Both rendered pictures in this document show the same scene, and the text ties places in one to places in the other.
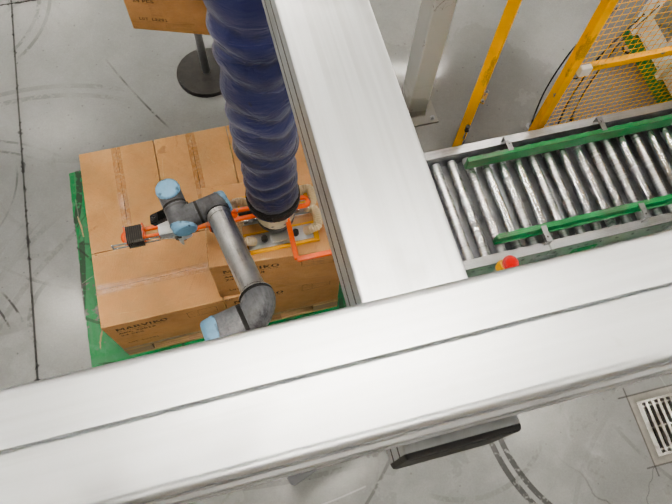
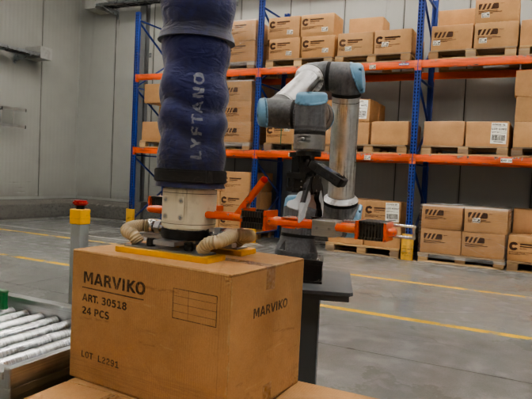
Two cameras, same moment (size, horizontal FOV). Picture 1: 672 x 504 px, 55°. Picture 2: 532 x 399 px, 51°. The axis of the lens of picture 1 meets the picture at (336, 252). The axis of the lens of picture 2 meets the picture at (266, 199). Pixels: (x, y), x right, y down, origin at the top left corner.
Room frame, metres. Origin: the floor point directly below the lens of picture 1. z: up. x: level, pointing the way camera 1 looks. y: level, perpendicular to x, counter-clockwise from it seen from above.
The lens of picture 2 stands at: (2.28, 1.71, 1.20)
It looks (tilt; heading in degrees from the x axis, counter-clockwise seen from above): 3 degrees down; 226
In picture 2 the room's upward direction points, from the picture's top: 3 degrees clockwise
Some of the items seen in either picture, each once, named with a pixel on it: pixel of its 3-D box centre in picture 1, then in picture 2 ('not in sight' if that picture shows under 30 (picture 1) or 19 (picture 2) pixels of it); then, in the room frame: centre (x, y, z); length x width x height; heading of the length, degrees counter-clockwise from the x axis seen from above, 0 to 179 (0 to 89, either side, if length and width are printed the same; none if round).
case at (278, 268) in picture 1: (273, 235); (187, 316); (1.23, 0.31, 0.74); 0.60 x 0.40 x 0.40; 105
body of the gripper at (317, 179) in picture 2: not in sight; (305, 172); (1.09, 0.64, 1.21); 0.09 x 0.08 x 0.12; 109
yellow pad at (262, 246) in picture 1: (280, 236); (204, 242); (1.14, 0.25, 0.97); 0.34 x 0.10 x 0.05; 109
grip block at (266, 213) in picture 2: not in sight; (259, 218); (1.15, 0.52, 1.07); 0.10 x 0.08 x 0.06; 19
